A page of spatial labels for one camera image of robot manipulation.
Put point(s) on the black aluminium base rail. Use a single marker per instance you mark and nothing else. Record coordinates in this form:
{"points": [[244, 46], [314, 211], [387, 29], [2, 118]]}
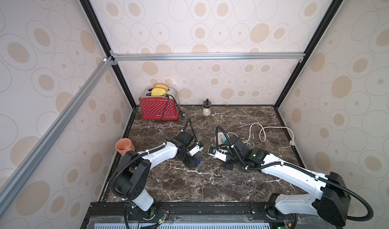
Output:
{"points": [[199, 212]]}

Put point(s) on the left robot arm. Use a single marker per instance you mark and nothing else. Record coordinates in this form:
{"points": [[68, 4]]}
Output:
{"points": [[130, 177]]}

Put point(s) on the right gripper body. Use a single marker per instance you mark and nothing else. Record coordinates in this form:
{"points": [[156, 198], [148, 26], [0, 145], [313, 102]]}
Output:
{"points": [[228, 155]]}

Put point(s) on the orange plastic cup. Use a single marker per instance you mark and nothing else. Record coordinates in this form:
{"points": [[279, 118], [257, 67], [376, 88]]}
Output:
{"points": [[124, 145]]}

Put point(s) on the left silver frame bar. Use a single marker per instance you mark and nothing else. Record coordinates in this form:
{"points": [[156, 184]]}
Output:
{"points": [[28, 166]]}

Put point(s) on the red polka dot toaster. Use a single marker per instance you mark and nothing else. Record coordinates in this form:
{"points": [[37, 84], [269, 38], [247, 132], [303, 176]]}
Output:
{"points": [[160, 108]]}

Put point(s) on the pink round power strip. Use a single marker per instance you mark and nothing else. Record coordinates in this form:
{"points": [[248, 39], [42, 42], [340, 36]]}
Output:
{"points": [[218, 139]]}

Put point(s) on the rear yellow toast slice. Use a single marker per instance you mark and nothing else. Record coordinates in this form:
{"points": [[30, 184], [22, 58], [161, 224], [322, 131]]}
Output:
{"points": [[162, 86]]}

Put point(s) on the blue electric shaver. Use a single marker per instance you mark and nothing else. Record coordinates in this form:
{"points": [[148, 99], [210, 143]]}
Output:
{"points": [[198, 160]]}

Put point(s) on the right black corner post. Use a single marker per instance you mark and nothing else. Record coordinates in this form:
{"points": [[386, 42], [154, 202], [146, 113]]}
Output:
{"points": [[322, 27]]}

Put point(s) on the glass jar with black lid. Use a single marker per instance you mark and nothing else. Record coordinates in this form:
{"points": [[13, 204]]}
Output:
{"points": [[207, 107]]}

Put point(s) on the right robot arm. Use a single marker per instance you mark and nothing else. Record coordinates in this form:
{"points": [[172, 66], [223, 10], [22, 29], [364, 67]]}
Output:
{"points": [[326, 196]]}

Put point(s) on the left black corner post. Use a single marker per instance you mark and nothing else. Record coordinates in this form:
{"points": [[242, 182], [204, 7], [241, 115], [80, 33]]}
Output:
{"points": [[98, 30]]}

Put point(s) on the black corner post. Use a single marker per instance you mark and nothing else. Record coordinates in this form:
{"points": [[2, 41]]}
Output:
{"points": [[98, 30], [322, 27]]}

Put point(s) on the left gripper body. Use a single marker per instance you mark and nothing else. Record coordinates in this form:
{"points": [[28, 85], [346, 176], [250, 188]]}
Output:
{"points": [[185, 152]]}

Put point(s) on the horizontal silver frame bar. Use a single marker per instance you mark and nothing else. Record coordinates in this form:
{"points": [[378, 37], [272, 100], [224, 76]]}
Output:
{"points": [[208, 56]]}

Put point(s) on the front yellow toast slice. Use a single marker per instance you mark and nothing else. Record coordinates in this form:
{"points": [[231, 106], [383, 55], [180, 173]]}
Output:
{"points": [[156, 92]]}

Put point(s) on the yellow toast slice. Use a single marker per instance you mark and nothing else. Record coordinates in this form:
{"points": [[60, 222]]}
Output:
{"points": [[156, 92], [162, 86]]}

